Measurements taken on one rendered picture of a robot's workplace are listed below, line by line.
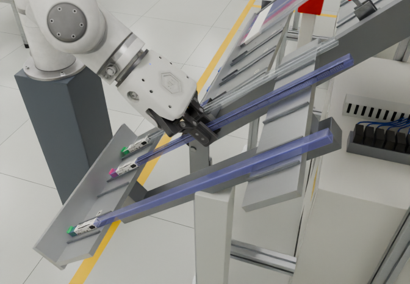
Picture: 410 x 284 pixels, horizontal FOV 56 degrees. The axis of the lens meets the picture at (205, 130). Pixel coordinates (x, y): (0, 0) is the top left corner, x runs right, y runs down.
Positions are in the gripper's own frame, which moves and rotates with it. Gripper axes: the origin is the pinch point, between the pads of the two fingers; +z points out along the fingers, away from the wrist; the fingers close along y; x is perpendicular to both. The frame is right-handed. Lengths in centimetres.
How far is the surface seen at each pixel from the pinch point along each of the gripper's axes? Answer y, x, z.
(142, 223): 38, 94, 29
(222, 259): -5.5, 18.2, 21.8
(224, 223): -5.5, 9.0, 14.4
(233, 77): 40.0, 13.9, 6.9
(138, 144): 7.9, 22.0, -3.8
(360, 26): 19.6, -23.1, 8.9
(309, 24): 124, 19, 32
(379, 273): 15, 12, 64
